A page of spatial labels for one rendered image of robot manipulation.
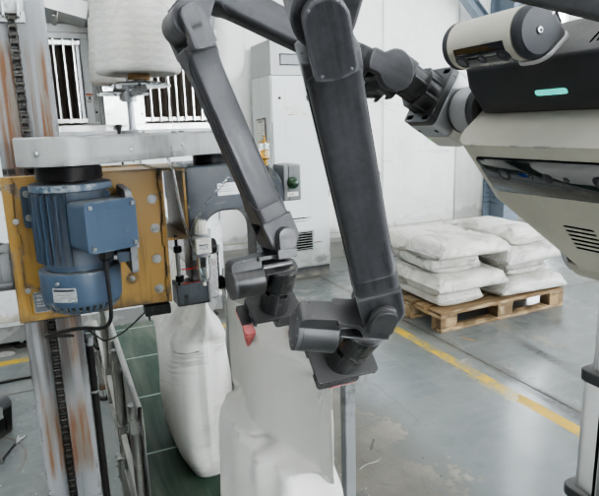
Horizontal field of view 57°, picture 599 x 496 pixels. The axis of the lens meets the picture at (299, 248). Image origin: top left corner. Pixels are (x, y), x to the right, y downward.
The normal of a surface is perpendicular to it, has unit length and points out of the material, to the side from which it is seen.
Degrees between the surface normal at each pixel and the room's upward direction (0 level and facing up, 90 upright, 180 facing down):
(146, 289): 90
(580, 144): 40
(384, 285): 116
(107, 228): 90
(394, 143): 90
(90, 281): 91
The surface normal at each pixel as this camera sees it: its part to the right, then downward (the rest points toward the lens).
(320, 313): 0.15, -0.77
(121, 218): 0.75, 0.12
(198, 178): 0.40, 0.18
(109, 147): 0.89, 0.07
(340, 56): 0.12, 0.63
